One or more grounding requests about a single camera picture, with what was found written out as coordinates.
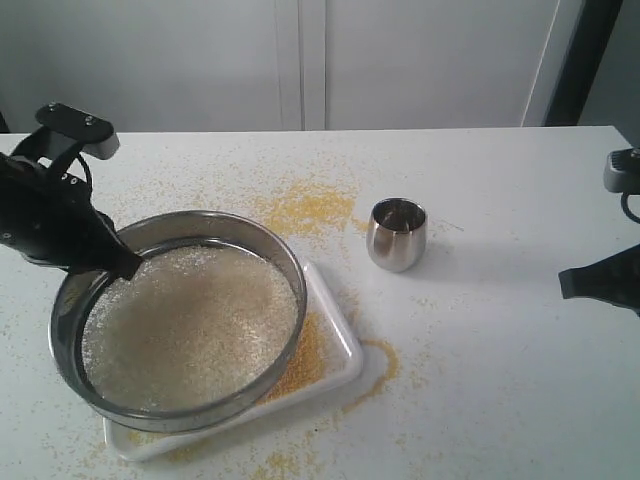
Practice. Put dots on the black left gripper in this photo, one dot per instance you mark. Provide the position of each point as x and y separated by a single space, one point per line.
52 221

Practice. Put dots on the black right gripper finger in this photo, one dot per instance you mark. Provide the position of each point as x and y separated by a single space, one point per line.
613 280

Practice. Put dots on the round steel sieve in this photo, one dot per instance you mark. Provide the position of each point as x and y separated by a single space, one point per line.
149 237

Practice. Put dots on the small stainless steel cup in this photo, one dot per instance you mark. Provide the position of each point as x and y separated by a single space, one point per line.
396 235

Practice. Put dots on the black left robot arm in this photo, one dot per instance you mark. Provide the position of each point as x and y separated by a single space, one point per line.
46 210

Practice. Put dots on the yellow grains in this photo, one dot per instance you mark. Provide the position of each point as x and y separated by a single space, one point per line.
192 326

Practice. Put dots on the spilled yellow millet pile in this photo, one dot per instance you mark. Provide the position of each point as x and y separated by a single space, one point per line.
306 209

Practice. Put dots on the sieved yellow millet on tray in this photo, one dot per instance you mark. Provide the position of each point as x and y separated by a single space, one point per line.
306 368

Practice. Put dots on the white rectangular tray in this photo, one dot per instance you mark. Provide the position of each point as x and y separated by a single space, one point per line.
343 362

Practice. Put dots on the yellow millet arc spill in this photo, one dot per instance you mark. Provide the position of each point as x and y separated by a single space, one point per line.
382 359

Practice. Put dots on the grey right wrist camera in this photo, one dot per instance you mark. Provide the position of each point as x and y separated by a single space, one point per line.
622 171

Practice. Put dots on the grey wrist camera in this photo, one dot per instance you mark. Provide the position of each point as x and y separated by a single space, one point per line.
66 127
622 171

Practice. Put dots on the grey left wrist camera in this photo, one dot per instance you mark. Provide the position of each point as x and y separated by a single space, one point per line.
66 127

